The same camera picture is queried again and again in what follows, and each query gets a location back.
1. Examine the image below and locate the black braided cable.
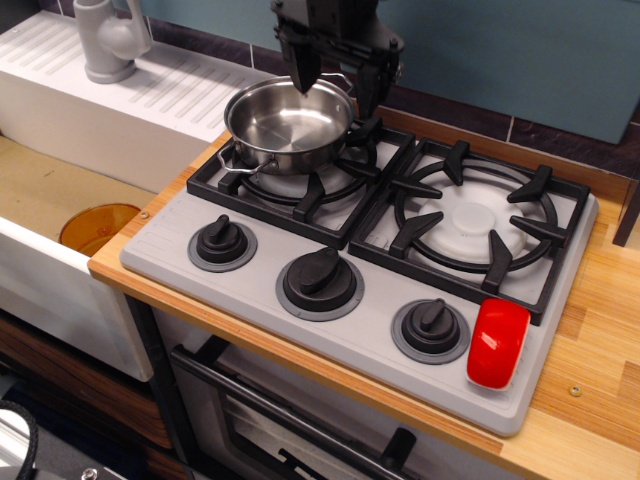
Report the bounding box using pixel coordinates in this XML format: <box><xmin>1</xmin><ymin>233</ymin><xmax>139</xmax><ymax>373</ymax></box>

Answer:
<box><xmin>0</xmin><ymin>399</ymin><xmax>40</xmax><ymax>480</ymax></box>

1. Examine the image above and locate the black right stove knob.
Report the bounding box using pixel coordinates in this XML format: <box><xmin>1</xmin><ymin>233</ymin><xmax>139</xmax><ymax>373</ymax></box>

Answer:
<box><xmin>391</xmin><ymin>298</ymin><xmax>471</xmax><ymax>365</ymax></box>

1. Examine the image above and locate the black burner grate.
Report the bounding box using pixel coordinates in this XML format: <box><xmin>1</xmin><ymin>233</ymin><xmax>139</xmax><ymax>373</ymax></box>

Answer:
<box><xmin>187</xmin><ymin>118</ymin><xmax>415</xmax><ymax>250</ymax></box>
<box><xmin>349</xmin><ymin>139</ymin><xmax>599</xmax><ymax>326</ymax></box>

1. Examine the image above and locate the black stove knob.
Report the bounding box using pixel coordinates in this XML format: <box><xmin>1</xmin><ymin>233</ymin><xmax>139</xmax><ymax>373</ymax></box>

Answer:
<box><xmin>276</xmin><ymin>247</ymin><xmax>365</xmax><ymax>322</ymax></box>
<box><xmin>391</xmin><ymin>298</ymin><xmax>471</xmax><ymax>365</ymax></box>
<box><xmin>188</xmin><ymin>214</ymin><xmax>258</xmax><ymax>273</ymax></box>

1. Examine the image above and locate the grey toy stove top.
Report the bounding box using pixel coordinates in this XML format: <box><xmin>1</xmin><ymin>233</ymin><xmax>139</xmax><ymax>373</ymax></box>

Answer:
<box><xmin>119</xmin><ymin>115</ymin><xmax>600</xmax><ymax>439</ymax></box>

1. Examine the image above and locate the black left burner grate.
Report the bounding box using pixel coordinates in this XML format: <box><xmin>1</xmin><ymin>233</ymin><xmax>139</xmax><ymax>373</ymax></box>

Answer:
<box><xmin>187</xmin><ymin>118</ymin><xmax>415</xmax><ymax>250</ymax></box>

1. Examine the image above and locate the teal wall cabinet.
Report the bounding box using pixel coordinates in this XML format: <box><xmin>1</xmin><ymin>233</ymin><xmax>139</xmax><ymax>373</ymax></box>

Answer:
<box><xmin>139</xmin><ymin>0</ymin><xmax>640</xmax><ymax>146</ymax></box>

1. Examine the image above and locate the black left stove knob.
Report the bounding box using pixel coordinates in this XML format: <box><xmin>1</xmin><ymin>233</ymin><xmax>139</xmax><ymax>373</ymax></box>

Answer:
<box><xmin>188</xmin><ymin>214</ymin><xmax>258</xmax><ymax>273</ymax></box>

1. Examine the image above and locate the red and white sponge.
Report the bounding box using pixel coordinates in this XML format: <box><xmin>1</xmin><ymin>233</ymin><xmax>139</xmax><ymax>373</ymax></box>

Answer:
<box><xmin>466</xmin><ymin>299</ymin><xmax>531</xmax><ymax>391</ymax></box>

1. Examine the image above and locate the stainless steel pot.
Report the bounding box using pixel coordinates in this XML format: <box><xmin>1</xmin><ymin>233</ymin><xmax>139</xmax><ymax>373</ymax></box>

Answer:
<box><xmin>216</xmin><ymin>76</ymin><xmax>355</xmax><ymax>176</ymax></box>

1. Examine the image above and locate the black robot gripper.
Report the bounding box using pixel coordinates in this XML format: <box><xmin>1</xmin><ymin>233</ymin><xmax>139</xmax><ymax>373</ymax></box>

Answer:
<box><xmin>271</xmin><ymin>0</ymin><xmax>404</xmax><ymax>119</ymax></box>

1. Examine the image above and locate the white toy sink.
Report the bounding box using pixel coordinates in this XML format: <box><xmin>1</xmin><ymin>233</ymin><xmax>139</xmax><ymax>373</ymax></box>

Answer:
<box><xmin>1</xmin><ymin>11</ymin><xmax>263</xmax><ymax>382</ymax></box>

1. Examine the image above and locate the toy oven door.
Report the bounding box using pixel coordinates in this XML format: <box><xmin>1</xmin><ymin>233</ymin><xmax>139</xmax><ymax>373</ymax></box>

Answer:
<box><xmin>168</xmin><ymin>334</ymin><xmax>431</xmax><ymax>480</ymax></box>

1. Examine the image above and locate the white right burner disc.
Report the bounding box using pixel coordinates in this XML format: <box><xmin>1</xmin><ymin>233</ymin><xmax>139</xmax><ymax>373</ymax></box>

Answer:
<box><xmin>419</xmin><ymin>181</ymin><xmax>527</xmax><ymax>264</ymax></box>

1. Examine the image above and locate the grey toy faucet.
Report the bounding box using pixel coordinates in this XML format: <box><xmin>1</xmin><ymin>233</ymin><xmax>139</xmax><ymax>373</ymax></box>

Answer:
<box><xmin>73</xmin><ymin>0</ymin><xmax>152</xmax><ymax>84</ymax></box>

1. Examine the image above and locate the black right burner grate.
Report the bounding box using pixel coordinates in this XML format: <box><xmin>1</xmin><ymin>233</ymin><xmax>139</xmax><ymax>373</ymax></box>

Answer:
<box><xmin>349</xmin><ymin>139</ymin><xmax>599</xmax><ymax>326</ymax></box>

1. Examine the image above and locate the black middle stove knob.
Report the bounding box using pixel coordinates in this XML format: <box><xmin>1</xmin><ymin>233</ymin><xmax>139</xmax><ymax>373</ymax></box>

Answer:
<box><xmin>276</xmin><ymin>247</ymin><xmax>365</xmax><ymax>322</ymax></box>

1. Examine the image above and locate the orange plastic plate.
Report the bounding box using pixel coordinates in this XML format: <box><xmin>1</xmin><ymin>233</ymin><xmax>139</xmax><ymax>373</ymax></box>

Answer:
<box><xmin>59</xmin><ymin>203</ymin><xmax>141</xmax><ymax>257</ymax></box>

